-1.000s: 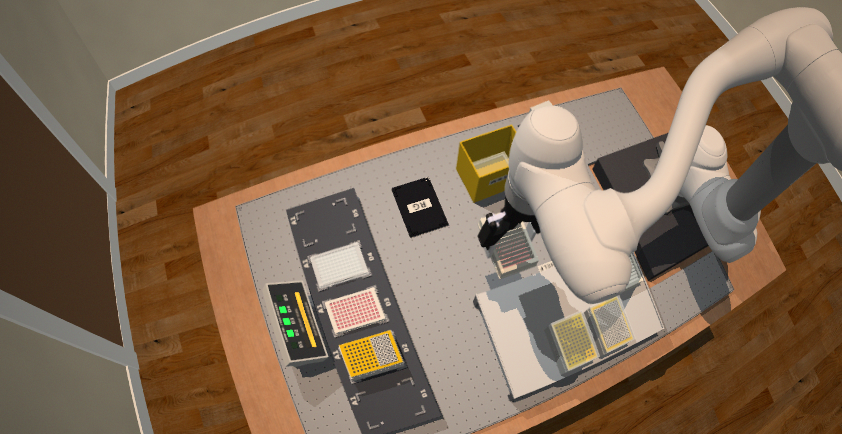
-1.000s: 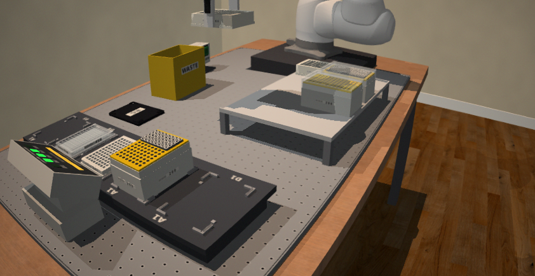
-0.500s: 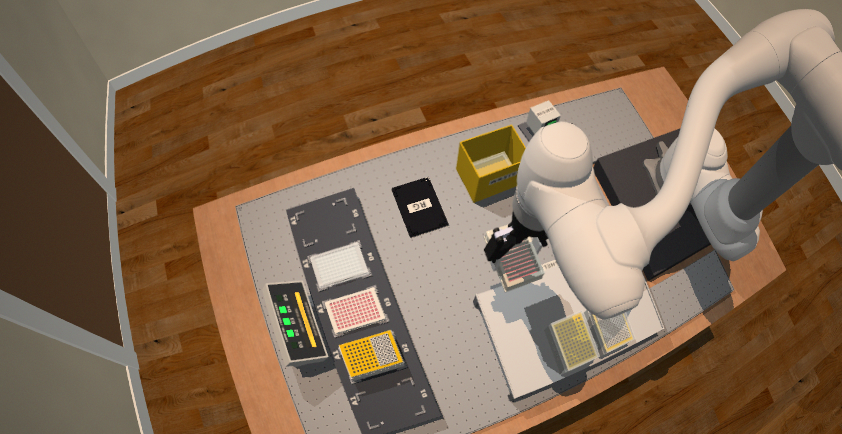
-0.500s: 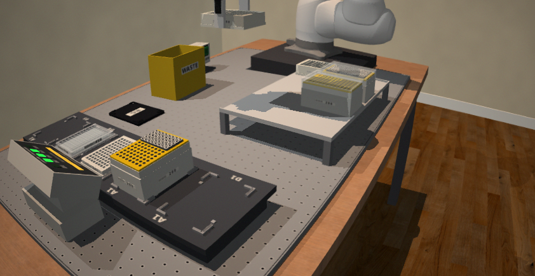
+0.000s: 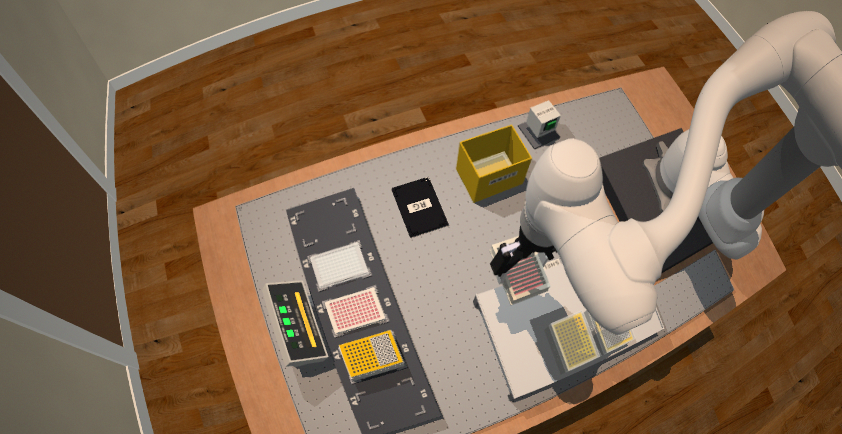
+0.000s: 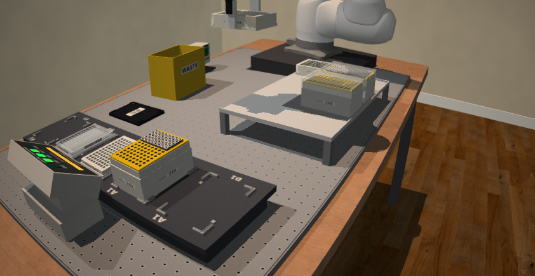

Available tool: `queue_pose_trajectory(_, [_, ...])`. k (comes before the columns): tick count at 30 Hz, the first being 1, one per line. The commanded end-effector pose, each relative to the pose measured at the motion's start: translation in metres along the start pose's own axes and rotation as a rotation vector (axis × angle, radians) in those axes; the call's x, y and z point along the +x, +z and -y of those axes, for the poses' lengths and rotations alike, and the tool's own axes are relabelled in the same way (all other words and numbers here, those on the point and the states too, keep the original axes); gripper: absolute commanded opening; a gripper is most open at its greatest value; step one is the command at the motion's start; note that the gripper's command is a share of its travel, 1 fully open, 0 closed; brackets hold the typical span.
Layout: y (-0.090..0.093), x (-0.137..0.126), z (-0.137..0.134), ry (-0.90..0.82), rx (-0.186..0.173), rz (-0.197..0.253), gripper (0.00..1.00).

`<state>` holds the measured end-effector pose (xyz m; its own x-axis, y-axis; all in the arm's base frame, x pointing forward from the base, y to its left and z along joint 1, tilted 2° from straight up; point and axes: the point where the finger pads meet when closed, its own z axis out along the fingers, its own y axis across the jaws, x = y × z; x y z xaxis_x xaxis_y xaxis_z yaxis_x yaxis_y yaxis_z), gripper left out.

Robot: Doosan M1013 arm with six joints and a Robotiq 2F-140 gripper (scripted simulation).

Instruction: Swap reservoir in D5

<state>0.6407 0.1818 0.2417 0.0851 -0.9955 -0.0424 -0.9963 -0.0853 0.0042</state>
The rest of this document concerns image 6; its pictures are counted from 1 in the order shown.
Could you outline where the black flat pad with rg label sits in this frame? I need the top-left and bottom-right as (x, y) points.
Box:
(109, 102), (165, 126)

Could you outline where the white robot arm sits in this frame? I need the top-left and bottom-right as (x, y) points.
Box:
(284, 0), (396, 60)

